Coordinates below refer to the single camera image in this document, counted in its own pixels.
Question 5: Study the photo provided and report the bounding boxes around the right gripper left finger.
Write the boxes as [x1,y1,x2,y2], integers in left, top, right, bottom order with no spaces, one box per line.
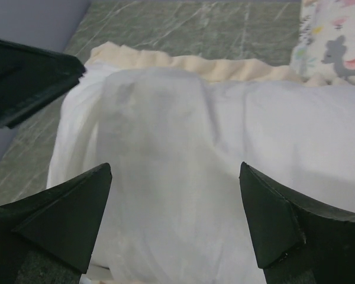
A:
[0,163,112,283]

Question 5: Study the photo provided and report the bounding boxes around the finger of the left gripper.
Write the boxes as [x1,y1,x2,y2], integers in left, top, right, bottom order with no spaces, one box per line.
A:
[0,39,86,129]

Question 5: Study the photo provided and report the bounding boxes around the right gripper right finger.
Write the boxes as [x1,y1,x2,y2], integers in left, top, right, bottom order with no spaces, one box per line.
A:
[240,163,355,284]

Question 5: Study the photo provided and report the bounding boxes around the grey pillowcase with cream ruffle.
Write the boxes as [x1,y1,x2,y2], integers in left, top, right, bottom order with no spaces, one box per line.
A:
[86,42,349,87]

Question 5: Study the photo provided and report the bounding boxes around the white pillow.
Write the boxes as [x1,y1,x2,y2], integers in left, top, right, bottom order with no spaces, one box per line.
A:
[47,63,355,283]

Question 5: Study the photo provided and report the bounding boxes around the animal print pillow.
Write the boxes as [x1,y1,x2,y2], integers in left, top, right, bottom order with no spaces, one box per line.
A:
[290,1,355,85]

